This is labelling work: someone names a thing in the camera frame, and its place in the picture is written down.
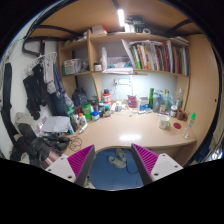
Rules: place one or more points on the row of books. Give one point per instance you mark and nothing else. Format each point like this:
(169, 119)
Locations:
(157, 56)

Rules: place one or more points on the blue white box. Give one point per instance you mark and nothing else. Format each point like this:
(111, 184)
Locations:
(143, 103)

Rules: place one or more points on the clear bottle green cap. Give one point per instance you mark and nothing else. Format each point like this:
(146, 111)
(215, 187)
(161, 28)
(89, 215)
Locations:
(190, 124)

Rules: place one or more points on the green plastic jar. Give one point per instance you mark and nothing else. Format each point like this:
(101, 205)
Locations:
(86, 109)

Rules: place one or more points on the brown small cup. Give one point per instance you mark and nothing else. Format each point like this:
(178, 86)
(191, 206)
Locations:
(180, 114)

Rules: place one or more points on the red round coaster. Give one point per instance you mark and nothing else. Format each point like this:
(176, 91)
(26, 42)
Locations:
(177, 125)

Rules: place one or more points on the fluorescent tube light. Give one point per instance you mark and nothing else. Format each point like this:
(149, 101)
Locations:
(121, 17)

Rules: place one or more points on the grey folded paper pad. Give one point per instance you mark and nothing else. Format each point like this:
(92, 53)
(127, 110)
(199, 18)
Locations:
(56, 124)

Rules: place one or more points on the white wall power socket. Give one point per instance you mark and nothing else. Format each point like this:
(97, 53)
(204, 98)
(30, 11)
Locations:
(122, 81)

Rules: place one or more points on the hanging dark clothes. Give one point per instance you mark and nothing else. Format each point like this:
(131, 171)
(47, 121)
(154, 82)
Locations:
(44, 87)

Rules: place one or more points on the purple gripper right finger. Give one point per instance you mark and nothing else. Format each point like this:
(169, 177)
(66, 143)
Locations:
(152, 166)

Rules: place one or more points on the red white container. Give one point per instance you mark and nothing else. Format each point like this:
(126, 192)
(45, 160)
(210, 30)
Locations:
(106, 97)

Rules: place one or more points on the dark green glass bottle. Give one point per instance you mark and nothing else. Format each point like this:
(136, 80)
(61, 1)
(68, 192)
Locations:
(151, 98)

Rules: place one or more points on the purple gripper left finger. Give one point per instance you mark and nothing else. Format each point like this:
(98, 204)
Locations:
(74, 168)

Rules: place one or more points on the clear tall plastic bottle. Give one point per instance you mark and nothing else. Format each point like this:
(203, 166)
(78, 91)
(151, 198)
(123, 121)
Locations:
(179, 99)

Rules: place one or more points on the white bottle on shelf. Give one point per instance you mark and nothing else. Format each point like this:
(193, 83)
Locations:
(104, 58)

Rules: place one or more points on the blue lidded small jar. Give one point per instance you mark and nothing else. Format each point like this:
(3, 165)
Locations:
(95, 115)

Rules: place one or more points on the white ceramic mug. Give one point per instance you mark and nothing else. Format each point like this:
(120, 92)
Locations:
(164, 122)

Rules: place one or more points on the purple plastic jug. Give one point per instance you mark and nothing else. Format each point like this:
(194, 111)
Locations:
(132, 101)

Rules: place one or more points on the grey sandal pair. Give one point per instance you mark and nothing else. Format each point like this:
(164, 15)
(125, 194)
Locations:
(120, 160)

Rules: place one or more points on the clear plastic storage box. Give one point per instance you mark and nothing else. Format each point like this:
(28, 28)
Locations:
(72, 66)

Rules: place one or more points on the glass jar white lid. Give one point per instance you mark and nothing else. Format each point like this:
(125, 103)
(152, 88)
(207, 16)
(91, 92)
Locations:
(173, 111)

